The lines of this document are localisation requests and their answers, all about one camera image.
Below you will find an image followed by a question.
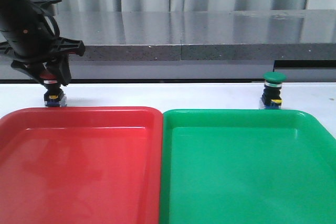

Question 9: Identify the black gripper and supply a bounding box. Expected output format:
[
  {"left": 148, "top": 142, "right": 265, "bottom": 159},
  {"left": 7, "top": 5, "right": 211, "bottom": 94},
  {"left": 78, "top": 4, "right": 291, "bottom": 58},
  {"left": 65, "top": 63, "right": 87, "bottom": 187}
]
[{"left": 1, "top": 0, "right": 85, "bottom": 86}]

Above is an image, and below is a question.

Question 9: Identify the red mushroom push button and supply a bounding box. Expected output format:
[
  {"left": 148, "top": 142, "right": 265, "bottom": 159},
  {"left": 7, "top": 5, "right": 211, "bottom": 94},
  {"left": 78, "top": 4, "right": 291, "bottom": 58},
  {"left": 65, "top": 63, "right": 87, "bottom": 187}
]
[{"left": 40, "top": 70, "right": 67, "bottom": 108}]

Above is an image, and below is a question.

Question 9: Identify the green mushroom push button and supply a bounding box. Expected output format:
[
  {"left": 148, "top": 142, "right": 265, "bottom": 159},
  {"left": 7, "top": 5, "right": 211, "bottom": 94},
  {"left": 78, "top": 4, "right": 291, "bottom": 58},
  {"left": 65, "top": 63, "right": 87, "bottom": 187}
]
[{"left": 259, "top": 72, "right": 287, "bottom": 110}]

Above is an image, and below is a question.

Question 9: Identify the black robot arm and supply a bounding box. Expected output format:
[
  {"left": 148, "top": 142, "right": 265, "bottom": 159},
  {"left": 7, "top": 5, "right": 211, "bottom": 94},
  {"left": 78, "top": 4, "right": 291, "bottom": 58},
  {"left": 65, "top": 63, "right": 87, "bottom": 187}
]
[{"left": 1, "top": 0, "right": 85, "bottom": 86}]

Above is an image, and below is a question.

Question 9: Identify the red plastic tray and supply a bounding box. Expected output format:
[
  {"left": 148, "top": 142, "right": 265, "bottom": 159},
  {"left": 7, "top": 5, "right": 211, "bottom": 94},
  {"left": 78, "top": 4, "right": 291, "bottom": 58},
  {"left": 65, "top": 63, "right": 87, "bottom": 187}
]
[{"left": 1, "top": 107, "right": 163, "bottom": 223}]

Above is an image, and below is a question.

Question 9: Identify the green plastic tray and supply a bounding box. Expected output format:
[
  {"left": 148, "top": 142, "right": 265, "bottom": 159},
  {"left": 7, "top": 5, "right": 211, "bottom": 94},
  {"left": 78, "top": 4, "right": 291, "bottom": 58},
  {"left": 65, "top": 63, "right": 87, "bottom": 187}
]
[{"left": 160, "top": 110, "right": 335, "bottom": 223}]

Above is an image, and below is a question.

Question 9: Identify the grey granite counter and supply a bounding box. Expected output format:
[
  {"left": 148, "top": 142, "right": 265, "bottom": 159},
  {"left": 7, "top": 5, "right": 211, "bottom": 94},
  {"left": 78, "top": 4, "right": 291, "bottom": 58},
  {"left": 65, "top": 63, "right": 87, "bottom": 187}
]
[{"left": 0, "top": 9, "right": 336, "bottom": 83}]

